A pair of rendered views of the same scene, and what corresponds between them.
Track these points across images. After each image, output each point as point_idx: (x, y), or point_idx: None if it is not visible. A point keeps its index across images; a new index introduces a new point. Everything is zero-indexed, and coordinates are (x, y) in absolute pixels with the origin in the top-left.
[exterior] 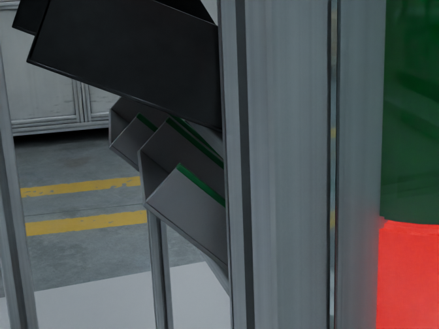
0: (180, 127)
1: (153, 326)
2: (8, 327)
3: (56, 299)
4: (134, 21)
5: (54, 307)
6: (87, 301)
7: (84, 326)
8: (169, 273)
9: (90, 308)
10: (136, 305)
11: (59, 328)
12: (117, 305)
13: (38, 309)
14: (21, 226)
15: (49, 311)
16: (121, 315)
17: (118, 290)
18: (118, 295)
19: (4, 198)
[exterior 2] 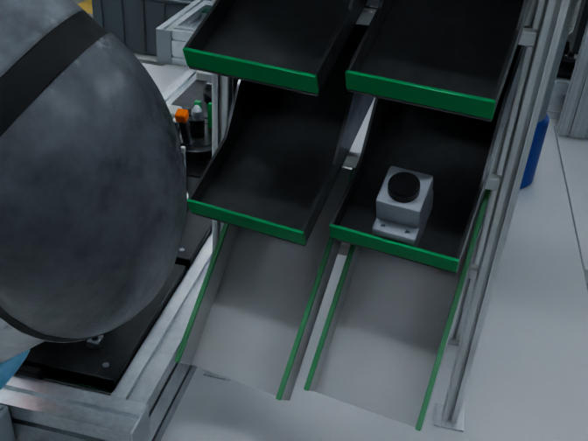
0: (351, 171)
1: (500, 428)
2: (542, 347)
3: (583, 388)
4: None
5: (567, 381)
6: (570, 404)
7: (521, 388)
8: (457, 359)
9: (554, 402)
10: (545, 432)
11: (525, 373)
12: (553, 420)
13: (568, 372)
14: None
15: (561, 376)
16: (530, 416)
17: (585, 432)
18: (574, 429)
19: None
